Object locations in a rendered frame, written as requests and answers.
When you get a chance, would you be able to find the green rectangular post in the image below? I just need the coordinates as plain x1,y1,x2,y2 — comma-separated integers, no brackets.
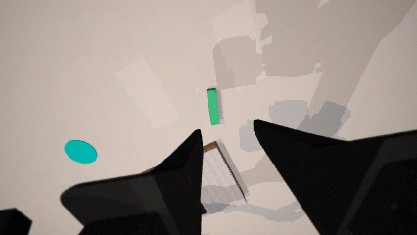
207,88,220,125

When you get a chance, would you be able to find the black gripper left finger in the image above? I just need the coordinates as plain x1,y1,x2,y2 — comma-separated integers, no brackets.
60,129,204,235

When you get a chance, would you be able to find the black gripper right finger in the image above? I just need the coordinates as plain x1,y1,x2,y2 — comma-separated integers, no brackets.
254,119,417,235

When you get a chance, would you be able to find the cyan flat circle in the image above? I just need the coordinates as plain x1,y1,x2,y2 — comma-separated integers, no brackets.
65,140,97,164

